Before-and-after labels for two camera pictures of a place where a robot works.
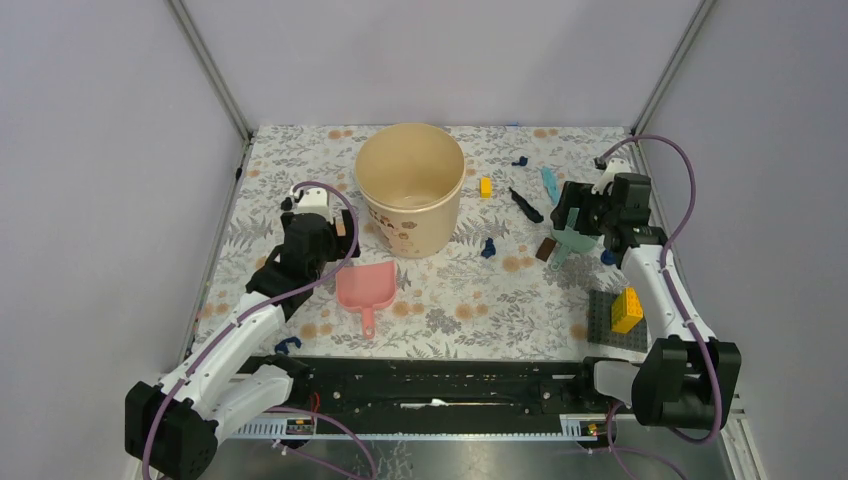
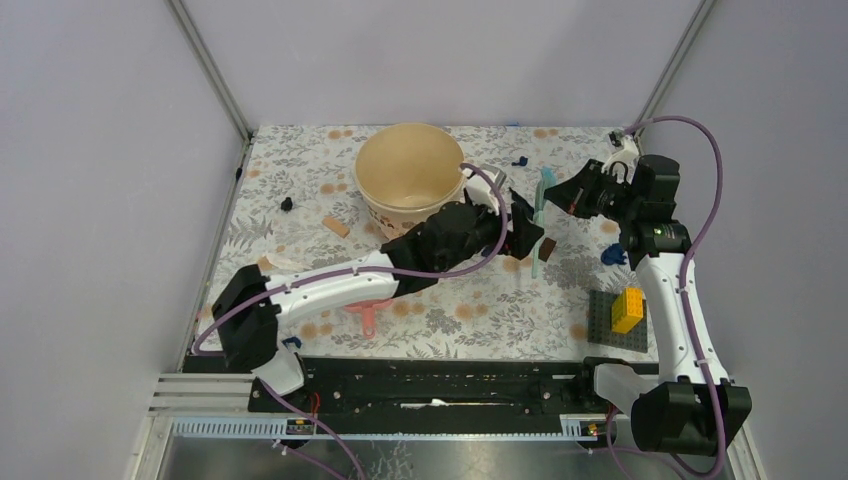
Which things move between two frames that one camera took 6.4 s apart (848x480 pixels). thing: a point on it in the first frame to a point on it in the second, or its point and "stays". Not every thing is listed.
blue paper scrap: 608,257 stays
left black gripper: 341,244 to 523,234
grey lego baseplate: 599,328 stays
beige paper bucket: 410,177 stays
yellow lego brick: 626,311 stays
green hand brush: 571,240 to 539,220
